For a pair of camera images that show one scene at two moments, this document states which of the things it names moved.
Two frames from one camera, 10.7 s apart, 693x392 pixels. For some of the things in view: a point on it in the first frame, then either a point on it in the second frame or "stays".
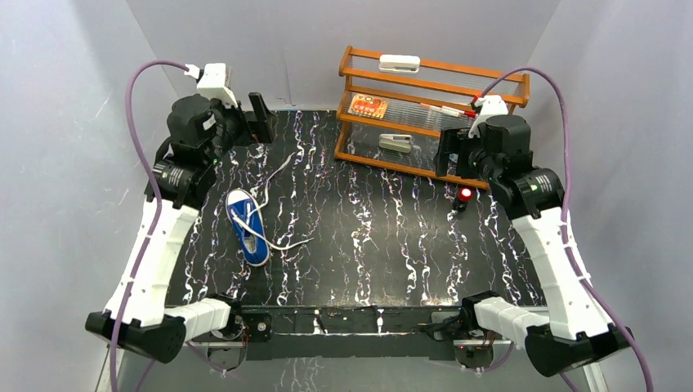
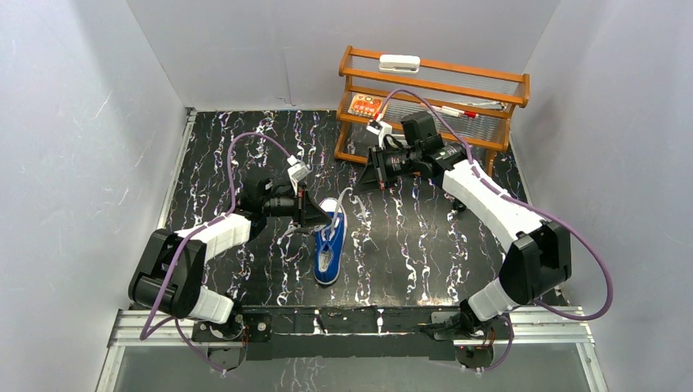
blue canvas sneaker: x=247 y=206 → x=330 y=242
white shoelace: x=248 y=221 → x=330 y=228
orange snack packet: x=364 y=104 stays
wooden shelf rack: x=394 y=109 stays
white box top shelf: x=399 y=64 stays
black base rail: x=365 y=332 stays
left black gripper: x=244 y=122 → x=298 y=205
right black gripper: x=454 y=141 → x=375 y=176
